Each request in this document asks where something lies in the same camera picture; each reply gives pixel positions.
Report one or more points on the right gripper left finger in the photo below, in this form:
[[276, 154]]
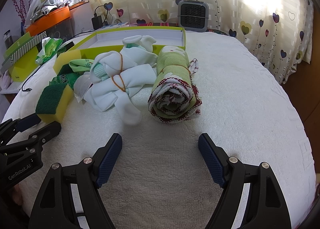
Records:
[[72, 191]]

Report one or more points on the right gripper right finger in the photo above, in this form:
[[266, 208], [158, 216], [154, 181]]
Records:
[[266, 206]]

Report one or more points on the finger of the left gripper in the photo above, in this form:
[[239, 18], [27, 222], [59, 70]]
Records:
[[38, 138], [11, 127]]

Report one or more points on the green-topped yellow sponge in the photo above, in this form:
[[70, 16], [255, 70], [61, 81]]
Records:
[[53, 102]]

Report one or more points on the green wipes packet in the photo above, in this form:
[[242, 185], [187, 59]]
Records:
[[65, 75]]

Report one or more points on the white sachet pouch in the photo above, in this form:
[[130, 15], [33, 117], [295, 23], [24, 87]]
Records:
[[81, 86]]

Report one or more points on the green floral towel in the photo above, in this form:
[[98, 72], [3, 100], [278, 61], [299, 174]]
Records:
[[174, 97]]

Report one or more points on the plain yellow sponge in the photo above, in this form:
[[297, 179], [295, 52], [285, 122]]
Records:
[[65, 58]]

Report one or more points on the light green cloth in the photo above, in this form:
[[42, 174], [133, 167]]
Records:
[[81, 65]]

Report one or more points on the lime green box lid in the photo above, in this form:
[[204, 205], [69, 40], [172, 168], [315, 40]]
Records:
[[24, 66]]

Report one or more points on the dark glass jar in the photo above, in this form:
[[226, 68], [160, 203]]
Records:
[[7, 39]]

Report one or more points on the green tissue pack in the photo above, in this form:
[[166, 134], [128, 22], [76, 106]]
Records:
[[49, 48]]

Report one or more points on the white towel table cover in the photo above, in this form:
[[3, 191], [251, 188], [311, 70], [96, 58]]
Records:
[[195, 137]]

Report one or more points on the striped green gift box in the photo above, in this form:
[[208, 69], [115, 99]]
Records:
[[22, 50]]

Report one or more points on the lime green cardboard box tray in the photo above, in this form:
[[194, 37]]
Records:
[[91, 45]]

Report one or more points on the orange storage box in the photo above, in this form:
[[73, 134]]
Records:
[[48, 21]]

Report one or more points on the black power adapter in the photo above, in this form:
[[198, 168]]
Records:
[[97, 22]]

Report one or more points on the plaid cloth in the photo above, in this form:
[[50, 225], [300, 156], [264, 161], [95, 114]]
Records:
[[176, 25]]

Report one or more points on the grey portable heater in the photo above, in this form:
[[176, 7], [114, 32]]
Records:
[[193, 15]]

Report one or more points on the heart-patterned curtain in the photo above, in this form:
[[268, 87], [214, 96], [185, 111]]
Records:
[[277, 32]]

